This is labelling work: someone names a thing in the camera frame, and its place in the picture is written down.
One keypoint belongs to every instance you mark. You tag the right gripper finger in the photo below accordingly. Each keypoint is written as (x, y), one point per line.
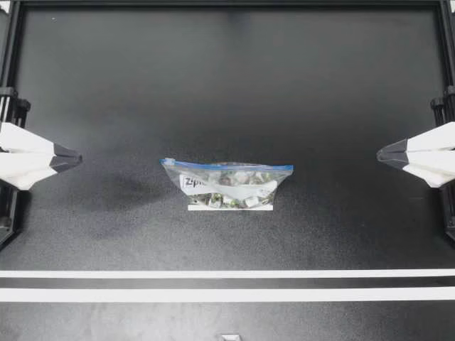
(430, 165)
(426, 140)

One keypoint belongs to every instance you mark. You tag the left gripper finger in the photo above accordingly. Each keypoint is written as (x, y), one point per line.
(28, 167)
(32, 140)

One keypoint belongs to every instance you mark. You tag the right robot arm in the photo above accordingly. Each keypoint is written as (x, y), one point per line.
(440, 106)

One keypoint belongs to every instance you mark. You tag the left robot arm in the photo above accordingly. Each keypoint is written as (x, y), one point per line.
(18, 106)

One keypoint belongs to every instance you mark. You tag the clear zip bag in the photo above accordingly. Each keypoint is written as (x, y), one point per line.
(227, 184)

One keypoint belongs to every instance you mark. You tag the black frame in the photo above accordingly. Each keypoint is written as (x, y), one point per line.
(227, 3)

